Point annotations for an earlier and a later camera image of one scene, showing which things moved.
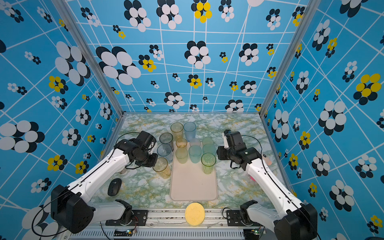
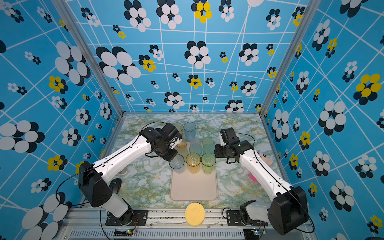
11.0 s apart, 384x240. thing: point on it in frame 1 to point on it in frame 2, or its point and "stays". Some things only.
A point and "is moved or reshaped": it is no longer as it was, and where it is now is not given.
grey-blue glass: [165, 150] is moved or reshaped
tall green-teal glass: [209, 148] stays
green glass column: [208, 161] stays
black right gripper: [220, 152] stays
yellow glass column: [162, 168] to [193, 161]
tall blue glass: [190, 128] stays
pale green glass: [207, 140] stays
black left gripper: [155, 156] to [171, 156]
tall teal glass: [195, 152] stays
